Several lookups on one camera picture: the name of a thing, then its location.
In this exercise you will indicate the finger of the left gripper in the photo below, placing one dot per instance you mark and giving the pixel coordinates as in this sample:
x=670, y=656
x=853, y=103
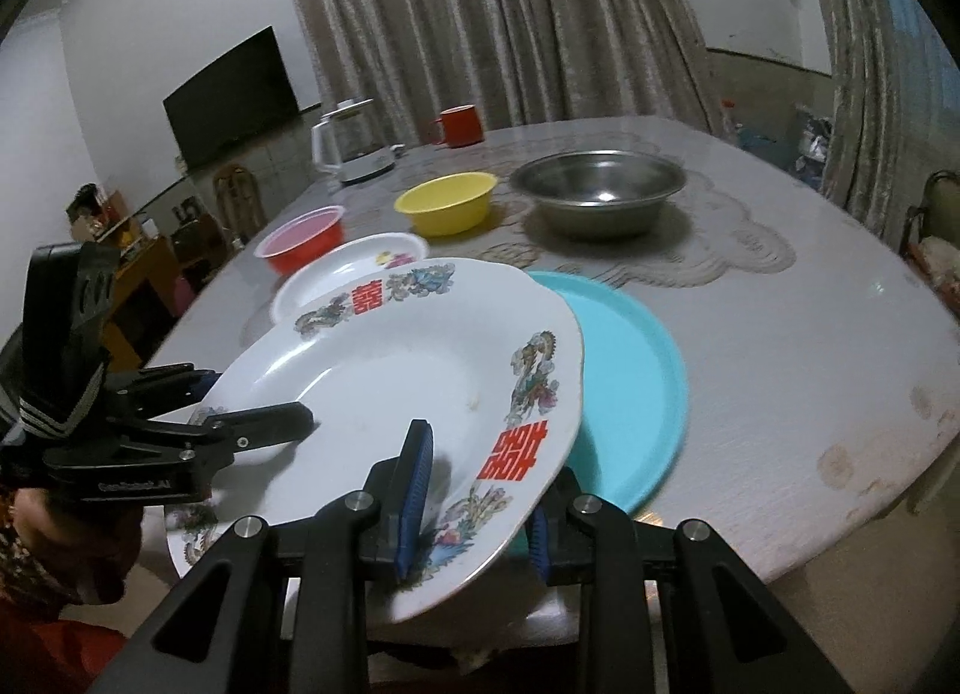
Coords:
x=155, y=391
x=217, y=435

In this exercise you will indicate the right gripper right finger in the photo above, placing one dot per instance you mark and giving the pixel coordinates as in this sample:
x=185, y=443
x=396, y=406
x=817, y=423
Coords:
x=576, y=538

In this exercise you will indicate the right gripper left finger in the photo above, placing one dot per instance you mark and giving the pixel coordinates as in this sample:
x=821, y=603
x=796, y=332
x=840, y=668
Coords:
x=369, y=535

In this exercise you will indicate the turquoise plastic plate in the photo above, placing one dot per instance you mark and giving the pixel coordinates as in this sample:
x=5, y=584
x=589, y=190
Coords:
x=635, y=393

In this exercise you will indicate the large white dragon plate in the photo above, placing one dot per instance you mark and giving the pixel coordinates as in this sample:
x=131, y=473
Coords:
x=490, y=358

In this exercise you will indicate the small white rose plate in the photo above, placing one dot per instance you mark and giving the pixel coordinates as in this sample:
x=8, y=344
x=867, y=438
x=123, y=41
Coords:
x=347, y=263

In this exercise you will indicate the red plastic bowl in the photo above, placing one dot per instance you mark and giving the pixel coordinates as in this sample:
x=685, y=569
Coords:
x=302, y=240

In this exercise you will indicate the yellow plastic bowl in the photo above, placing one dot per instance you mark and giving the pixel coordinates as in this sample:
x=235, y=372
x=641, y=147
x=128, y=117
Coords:
x=449, y=205

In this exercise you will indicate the stainless steel bowl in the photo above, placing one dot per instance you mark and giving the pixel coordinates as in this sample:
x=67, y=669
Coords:
x=599, y=194

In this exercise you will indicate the person's left hand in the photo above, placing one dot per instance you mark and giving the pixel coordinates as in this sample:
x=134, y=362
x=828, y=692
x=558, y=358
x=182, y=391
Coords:
x=57, y=554

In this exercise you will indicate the wooden shelf cabinet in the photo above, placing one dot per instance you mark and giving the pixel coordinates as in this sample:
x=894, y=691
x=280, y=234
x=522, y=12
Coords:
x=170, y=248

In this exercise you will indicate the wooden chair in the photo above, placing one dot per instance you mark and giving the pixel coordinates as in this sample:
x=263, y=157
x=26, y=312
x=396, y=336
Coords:
x=238, y=198

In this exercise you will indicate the black television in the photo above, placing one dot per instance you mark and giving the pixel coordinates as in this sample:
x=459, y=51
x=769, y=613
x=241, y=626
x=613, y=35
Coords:
x=241, y=96

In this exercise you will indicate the white electric kettle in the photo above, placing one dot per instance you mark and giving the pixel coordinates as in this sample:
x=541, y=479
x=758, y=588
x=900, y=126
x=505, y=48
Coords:
x=349, y=143

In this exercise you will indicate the lace patterned tablecloth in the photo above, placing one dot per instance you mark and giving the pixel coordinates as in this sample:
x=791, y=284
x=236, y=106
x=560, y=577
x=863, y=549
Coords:
x=702, y=233

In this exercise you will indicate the red mug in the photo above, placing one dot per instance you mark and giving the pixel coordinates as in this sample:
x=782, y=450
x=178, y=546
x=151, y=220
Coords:
x=459, y=126

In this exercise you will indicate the dark cushioned armchair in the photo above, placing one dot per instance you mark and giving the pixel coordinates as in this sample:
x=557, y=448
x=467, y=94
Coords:
x=929, y=240

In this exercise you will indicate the beige curtain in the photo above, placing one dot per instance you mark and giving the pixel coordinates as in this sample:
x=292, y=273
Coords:
x=518, y=61

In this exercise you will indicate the sheer window curtain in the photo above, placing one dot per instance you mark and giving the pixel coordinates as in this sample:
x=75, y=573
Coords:
x=895, y=109

